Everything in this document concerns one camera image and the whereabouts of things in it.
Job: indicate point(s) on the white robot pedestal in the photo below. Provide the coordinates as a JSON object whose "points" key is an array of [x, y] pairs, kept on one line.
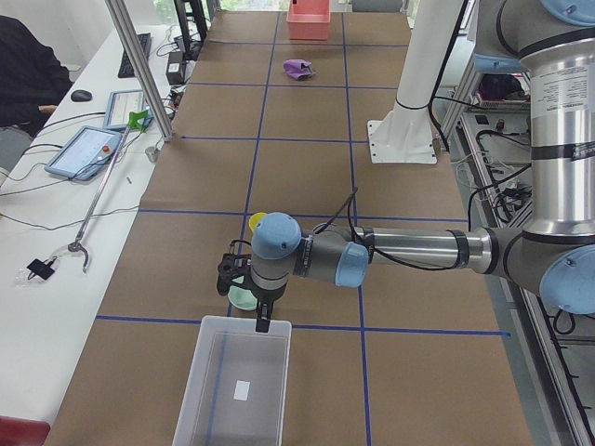
{"points": [[404, 135]]}

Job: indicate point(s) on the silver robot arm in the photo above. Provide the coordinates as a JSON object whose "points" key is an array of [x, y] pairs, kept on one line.
{"points": [[552, 256]]}

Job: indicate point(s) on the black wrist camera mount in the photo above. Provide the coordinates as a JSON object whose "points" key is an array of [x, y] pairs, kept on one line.
{"points": [[234, 270]]}

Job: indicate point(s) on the small metal cylinder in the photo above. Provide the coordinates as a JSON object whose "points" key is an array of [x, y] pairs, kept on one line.
{"points": [[152, 154]]}

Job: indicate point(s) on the pink plastic bin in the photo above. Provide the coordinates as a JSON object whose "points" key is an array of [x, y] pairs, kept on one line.
{"points": [[308, 19]]}

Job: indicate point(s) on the black computer mouse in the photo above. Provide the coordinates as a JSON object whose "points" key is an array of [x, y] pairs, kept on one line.
{"points": [[81, 95]]}

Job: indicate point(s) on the black power adapter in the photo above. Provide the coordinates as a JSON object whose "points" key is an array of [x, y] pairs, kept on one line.
{"points": [[176, 68]]}

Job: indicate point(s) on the near blue teach pendant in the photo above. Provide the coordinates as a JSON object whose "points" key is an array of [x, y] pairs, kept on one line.
{"points": [[84, 154]]}

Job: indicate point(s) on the aluminium frame post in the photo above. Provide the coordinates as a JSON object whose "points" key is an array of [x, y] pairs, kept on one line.
{"points": [[128, 36]]}

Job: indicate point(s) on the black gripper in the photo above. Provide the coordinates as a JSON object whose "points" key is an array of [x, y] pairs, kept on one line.
{"points": [[263, 297]]}

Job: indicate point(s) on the purple crumpled cloth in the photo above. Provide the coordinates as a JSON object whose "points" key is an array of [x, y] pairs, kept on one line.
{"points": [[299, 69]]}

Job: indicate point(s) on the mint green bowl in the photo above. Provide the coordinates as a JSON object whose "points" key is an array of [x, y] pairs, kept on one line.
{"points": [[242, 299]]}

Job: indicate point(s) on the far blue teach pendant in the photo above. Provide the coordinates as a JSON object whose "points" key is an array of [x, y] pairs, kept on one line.
{"points": [[121, 104]]}

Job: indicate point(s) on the clear plastic storage box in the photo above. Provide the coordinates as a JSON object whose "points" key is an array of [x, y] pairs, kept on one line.
{"points": [[236, 387]]}

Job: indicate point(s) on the reacher grabber tool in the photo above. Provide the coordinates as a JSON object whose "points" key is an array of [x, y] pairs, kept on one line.
{"points": [[135, 122]]}

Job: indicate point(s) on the yellow plastic cup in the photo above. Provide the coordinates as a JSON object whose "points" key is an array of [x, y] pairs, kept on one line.
{"points": [[255, 219]]}

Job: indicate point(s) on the seated person in black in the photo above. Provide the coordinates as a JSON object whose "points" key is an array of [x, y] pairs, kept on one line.
{"points": [[33, 82]]}

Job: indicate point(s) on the blue teach pendant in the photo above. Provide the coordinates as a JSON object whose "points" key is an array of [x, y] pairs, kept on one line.
{"points": [[84, 154], [121, 104]]}

